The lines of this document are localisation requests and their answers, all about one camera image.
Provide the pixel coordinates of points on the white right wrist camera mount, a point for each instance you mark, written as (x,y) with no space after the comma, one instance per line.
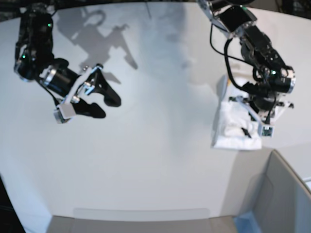
(64,111)

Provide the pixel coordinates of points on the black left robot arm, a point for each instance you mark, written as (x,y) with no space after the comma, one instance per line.
(273,78)

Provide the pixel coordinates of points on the grey cardboard box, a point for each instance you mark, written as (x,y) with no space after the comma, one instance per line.
(266,195)

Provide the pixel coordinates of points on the white printed t-shirt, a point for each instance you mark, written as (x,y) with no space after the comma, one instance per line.
(230,118)

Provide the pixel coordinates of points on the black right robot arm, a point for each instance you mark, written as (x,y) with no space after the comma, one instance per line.
(35,61)

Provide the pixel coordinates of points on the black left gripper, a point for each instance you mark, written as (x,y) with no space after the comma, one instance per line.
(261,106)

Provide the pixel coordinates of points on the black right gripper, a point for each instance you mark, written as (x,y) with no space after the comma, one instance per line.
(60,80)

